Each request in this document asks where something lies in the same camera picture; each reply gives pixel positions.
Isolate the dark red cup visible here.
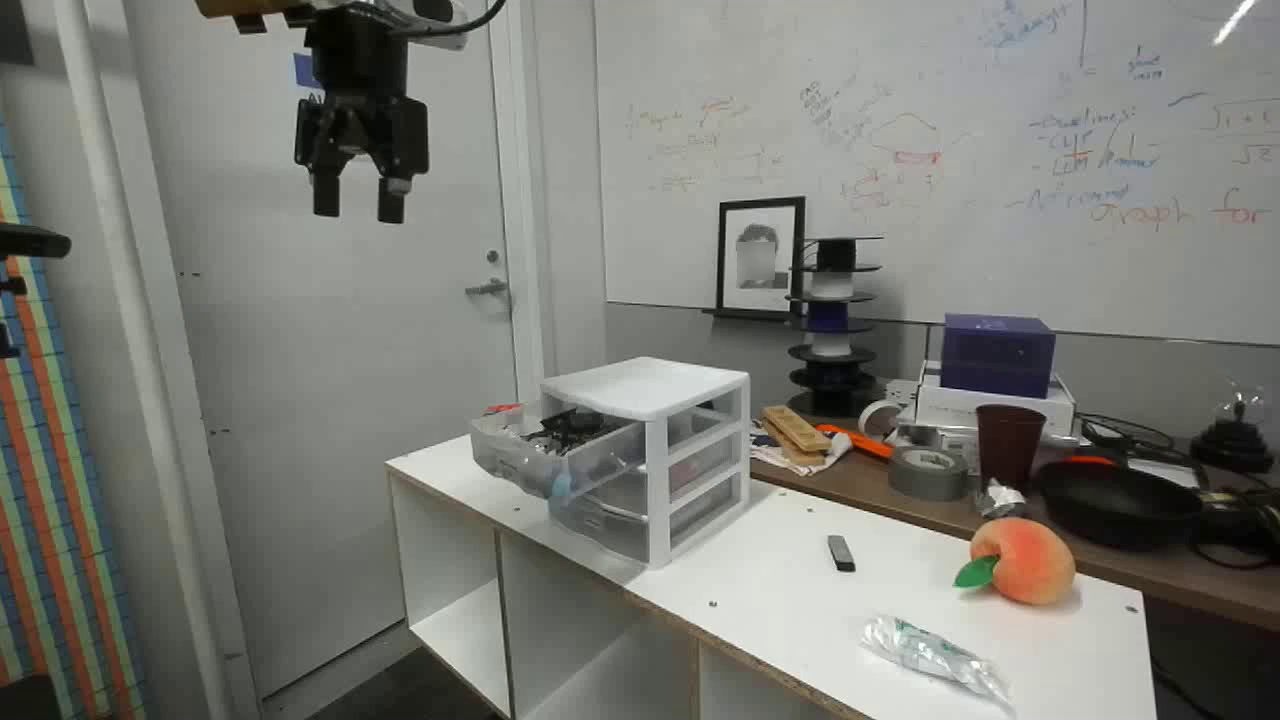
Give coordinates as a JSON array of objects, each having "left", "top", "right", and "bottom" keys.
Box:
[{"left": 971, "top": 400, "right": 1049, "bottom": 496}]

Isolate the clear plastic drawer with parts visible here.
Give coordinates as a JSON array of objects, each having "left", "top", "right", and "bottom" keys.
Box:
[{"left": 467, "top": 400, "right": 649, "bottom": 503}]

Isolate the black frying pan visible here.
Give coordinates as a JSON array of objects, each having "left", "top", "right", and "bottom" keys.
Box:
[{"left": 1037, "top": 455, "right": 1213, "bottom": 555}]

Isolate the orange handled tool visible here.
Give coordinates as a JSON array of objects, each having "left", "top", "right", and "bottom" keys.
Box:
[{"left": 810, "top": 422, "right": 895, "bottom": 469}]

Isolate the white door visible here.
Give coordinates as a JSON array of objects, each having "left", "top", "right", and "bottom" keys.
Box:
[{"left": 123, "top": 0, "right": 537, "bottom": 700}]

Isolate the olive yellow camera mount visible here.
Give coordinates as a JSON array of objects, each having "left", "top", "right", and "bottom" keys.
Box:
[{"left": 194, "top": 0, "right": 321, "bottom": 31}]

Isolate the white drawer unit frame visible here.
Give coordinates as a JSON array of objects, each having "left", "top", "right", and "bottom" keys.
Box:
[{"left": 537, "top": 354, "right": 757, "bottom": 572}]

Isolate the wall whiteboard with writing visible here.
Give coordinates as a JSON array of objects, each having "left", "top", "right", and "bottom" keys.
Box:
[{"left": 592, "top": 0, "right": 1280, "bottom": 349}]

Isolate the clear plastic bag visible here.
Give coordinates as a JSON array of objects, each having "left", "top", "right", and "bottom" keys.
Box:
[{"left": 860, "top": 611, "right": 1019, "bottom": 711}]

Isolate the black framed portrait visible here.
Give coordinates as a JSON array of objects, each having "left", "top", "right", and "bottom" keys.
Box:
[{"left": 713, "top": 192, "right": 809, "bottom": 322}]

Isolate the purple box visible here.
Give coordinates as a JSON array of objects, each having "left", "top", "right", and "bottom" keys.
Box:
[{"left": 935, "top": 313, "right": 1060, "bottom": 400}]

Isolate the pile of small parts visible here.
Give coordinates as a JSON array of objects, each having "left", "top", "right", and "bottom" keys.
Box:
[{"left": 523, "top": 405, "right": 618, "bottom": 451}]

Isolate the white cardboard box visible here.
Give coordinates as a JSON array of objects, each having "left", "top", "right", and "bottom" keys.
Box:
[{"left": 916, "top": 373, "right": 1081, "bottom": 443}]

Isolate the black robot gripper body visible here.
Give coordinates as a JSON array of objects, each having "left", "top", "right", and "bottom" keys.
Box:
[{"left": 306, "top": 4, "right": 417, "bottom": 154}]

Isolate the white open shelf table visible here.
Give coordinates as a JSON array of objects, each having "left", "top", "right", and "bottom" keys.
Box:
[{"left": 383, "top": 433, "right": 1158, "bottom": 720}]

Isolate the grey duct tape roll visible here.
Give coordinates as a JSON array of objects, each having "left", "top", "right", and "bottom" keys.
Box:
[{"left": 886, "top": 443, "right": 971, "bottom": 503}]

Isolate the plush peach with leaf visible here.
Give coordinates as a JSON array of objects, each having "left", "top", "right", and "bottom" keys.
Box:
[{"left": 951, "top": 517, "right": 1081, "bottom": 611}]

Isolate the black horizontal bar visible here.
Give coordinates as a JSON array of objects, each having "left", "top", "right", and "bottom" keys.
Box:
[{"left": 0, "top": 222, "right": 75, "bottom": 266}]

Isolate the wooden brush block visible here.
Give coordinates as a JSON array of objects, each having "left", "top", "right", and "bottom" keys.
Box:
[{"left": 757, "top": 400, "right": 838, "bottom": 465}]

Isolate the colourful striped panel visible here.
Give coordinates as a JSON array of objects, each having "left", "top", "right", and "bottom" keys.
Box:
[{"left": 0, "top": 124, "right": 144, "bottom": 720}]

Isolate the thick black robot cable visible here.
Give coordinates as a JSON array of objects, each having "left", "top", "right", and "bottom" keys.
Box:
[{"left": 395, "top": 0, "right": 512, "bottom": 41}]

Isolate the black dome shaped device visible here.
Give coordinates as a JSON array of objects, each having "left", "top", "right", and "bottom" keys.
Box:
[{"left": 1186, "top": 390, "right": 1280, "bottom": 476}]

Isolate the black stacked spool tower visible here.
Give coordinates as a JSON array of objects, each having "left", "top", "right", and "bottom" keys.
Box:
[{"left": 782, "top": 231, "right": 886, "bottom": 422}]

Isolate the brown wooden desk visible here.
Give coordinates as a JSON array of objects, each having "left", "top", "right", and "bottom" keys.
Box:
[{"left": 746, "top": 435, "right": 1280, "bottom": 639}]

